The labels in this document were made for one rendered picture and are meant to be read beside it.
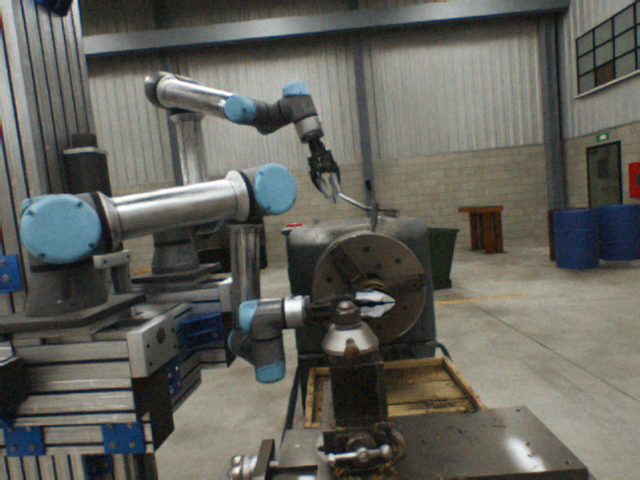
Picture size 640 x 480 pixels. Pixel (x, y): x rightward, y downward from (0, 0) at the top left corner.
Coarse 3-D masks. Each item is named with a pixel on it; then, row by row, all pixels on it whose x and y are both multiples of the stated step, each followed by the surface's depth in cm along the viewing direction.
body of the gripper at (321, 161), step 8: (312, 136) 118; (320, 136) 123; (312, 144) 121; (320, 144) 121; (312, 152) 120; (320, 152) 119; (328, 152) 121; (312, 160) 121; (320, 160) 120; (328, 160) 119; (312, 168) 125; (320, 168) 120; (328, 168) 119; (320, 176) 126
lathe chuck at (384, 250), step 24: (336, 240) 122; (360, 240) 115; (384, 240) 115; (336, 264) 116; (360, 264) 116; (384, 264) 115; (408, 264) 115; (312, 288) 117; (336, 288) 116; (408, 312) 116; (384, 336) 117
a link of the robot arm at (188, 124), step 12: (192, 84) 142; (180, 108) 140; (180, 120) 142; (192, 120) 143; (180, 132) 143; (192, 132) 143; (180, 144) 144; (192, 144) 143; (180, 156) 145; (192, 156) 143; (204, 156) 146; (192, 168) 143; (204, 168) 146; (192, 180) 143; (204, 180) 145; (204, 228) 144; (216, 228) 150
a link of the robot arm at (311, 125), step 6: (306, 120) 119; (312, 120) 120; (318, 120) 122; (300, 126) 120; (306, 126) 120; (312, 126) 120; (318, 126) 121; (300, 132) 121; (306, 132) 120; (312, 132) 120; (300, 138) 124
